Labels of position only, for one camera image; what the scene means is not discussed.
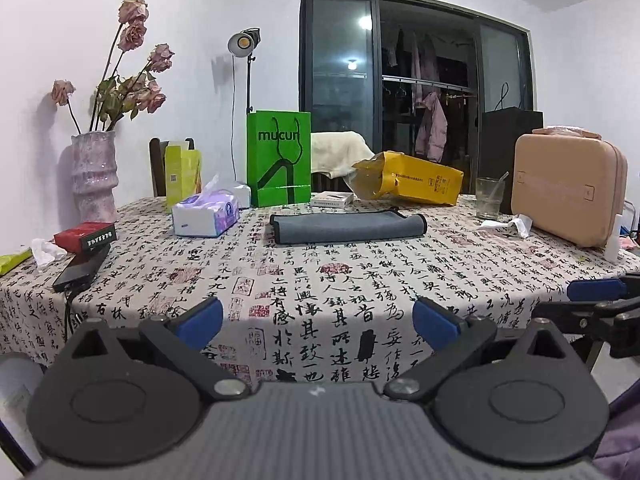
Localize drinking glass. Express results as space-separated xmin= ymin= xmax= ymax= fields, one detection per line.
xmin=475 ymin=176 xmax=503 ymax=220

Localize yellow paper bag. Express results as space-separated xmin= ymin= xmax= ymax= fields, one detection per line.
xmin=351 ymin=151 xmax=465 ymax=207

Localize green paper bag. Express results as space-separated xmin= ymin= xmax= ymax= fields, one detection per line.
xmin=246 ymin=109 xmax=313 ymax=208

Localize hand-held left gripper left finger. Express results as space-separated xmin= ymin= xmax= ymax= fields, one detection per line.
xmin=55 ymin=296 xmax=252 ymax=403

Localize yellow-green carton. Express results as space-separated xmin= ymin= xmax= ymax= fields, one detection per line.
xmin=165 ymin=144 xmax=203 ymax=199

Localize purple clothing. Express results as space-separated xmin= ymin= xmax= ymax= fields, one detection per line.
xmin=592 ymin=379 xmax=640 ymax=472

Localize dark sliding glass door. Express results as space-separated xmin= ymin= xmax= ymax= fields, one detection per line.
xmin=299 ymin=0 xmax=535 ymax=196

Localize cream cloth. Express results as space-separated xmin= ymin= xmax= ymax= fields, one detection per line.
xmin=311 ymin=131 xmax=375 ymax=179

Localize calligraphy print tablecloth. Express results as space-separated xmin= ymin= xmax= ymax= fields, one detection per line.
xmin=0 ymin=192 xmax=640 ymax=377

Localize studio floor lamp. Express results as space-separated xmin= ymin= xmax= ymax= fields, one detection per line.
xmin=227 ymin=26 xmax=262 ymax=183

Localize dried pink roses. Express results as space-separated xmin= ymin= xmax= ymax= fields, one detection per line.
xmin=51 ymin=0 xmax=176 ymax=135

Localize small white black box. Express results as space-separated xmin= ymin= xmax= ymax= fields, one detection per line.
xmin=310 ymin=191 xmax=355 ymax=209

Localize purple white tissue pack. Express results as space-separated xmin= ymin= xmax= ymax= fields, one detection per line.
xmin=171 ymin=175 xmax=241 ymax=238

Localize small white bottle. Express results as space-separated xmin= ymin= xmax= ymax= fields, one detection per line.
xmin=605 ymin=214 xmax=624 ymax=263

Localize crumpled white tissue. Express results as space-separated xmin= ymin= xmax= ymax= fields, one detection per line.
xmin=30 ymin=238 xmax=68 ymax=267
xmin=477 ymin=214 xmax=536 ymax=238

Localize black speaker box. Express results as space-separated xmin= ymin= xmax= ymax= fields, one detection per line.
xmin=480 ymin=107 xmax=544 ymax=215

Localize hanging pink jacket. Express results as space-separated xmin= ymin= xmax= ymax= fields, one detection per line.
xmin=414 ymin=91 xmax=448 ymax=163

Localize pink ceramic vase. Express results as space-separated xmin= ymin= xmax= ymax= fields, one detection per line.
xmin=70 ymin=131 xmax=120 ymax=224

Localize pink hard case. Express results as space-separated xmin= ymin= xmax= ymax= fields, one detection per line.
xmin=511 ymin=132 xmax=628 ymax=248

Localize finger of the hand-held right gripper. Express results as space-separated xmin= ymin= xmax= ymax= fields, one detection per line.
xmin=566 ymin=271 xmax=640 ymax=302
xmin=531 ymin=297 xmax=640 ymax=358

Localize glass straw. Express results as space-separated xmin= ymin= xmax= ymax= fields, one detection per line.
xmin=487 ymin=171 xmax=510 ymax=211

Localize red box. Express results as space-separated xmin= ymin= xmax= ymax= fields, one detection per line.
xmin=53 ymin=221 xmax=117 ymax=254

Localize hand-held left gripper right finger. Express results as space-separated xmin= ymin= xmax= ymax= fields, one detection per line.
xmin=382 ymin=296 xmax=588 ymax=403

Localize grey towel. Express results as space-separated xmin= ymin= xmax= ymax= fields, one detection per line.
xmin=269 ymin=208 xmax=428 ymax=246

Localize green packet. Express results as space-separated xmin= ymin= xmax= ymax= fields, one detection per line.
xmin=0 ymin=250 xmax=33 ymax=277

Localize black cable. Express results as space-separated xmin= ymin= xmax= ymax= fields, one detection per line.
xmin=63 ymin=286 xmax=77 ymax=347

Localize black phone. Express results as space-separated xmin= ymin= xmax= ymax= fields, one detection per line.
xmin=52 ymin=244 xmax=111 ymax=293

